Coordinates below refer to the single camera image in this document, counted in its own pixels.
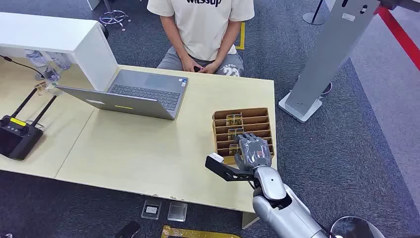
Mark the person's left hand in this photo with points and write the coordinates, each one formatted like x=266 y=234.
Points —
x=210 y=68

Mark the person's right hand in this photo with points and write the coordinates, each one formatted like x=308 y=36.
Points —
x=188 y=65

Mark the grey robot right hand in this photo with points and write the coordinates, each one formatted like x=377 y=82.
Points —
x=254 y=152

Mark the person's left forearm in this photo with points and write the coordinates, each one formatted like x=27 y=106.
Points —
x=226 y=42

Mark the person's right forearm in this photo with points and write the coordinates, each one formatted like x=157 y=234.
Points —
x=172 y=37

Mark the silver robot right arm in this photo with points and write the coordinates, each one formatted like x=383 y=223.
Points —
x=282 y=207

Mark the transparent card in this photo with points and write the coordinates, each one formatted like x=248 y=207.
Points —
x=233 y=133
x=234 y=119

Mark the wooden slotted card holder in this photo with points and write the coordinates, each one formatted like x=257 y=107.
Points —
x=252 y=123

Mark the person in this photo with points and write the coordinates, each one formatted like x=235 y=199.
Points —
x=201 y=29

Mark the black phone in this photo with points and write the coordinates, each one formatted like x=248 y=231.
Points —
x=197 y=69

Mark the grey open laptop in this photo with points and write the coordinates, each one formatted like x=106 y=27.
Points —
x=144 y=93

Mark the table leg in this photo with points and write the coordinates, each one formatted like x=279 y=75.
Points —
x=249 y=220

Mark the chrome chair base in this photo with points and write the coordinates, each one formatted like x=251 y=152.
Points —
x=114 y=17

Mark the floor box with plain lid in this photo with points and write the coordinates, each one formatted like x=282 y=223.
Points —
x=177 y=211

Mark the crinkled yellow floor tape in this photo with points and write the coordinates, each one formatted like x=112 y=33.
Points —
x=197 y=234

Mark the metal stanchion base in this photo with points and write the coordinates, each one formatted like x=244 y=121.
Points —
x=313 y=17

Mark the floor socket box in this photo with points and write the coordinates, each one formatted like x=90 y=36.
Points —
x=151 y=209

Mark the grey kiosk stand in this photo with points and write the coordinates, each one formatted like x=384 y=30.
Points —
x=328 y=56

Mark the white desk shelf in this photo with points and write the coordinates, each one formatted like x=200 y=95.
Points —
x=65 y=39

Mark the clear plastic water bottle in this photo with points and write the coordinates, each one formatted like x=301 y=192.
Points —
x=60 y=60
x=36 y=58
x=52 y=75

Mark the black object on floor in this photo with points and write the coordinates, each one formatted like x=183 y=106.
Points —
x=128 y=230

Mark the black remote controller with antennas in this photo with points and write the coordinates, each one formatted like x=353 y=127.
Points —
x=16 y=138

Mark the red barrier belt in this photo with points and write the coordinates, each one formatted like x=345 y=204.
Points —
x=398 y=34

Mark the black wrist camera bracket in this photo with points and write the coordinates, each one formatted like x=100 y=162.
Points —
x=229 y=172

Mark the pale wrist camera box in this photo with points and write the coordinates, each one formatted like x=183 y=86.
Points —
x=217 y=158

